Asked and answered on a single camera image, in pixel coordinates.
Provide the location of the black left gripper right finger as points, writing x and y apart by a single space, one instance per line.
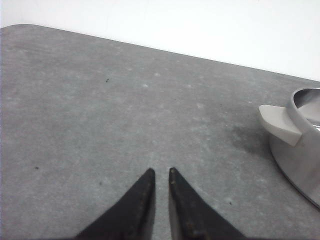
191 218

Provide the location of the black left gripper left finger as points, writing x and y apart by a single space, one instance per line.
132 217

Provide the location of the dark grey table mat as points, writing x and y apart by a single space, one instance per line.
83 117

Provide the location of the stainless steel steamer pot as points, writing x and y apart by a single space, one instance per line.
294 140

